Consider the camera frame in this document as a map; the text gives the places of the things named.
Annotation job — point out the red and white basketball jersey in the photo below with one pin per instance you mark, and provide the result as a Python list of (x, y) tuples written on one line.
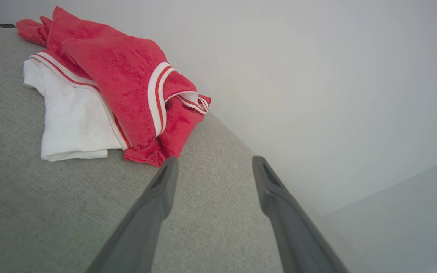
[(127, 76)]

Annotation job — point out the grey fabric sofa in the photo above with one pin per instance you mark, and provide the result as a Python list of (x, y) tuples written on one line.
[(32, 208)]

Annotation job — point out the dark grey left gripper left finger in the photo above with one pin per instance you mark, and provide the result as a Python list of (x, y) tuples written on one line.
[(146, 220)]

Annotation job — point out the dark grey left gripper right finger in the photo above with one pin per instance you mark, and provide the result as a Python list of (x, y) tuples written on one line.
[(290, 227)]

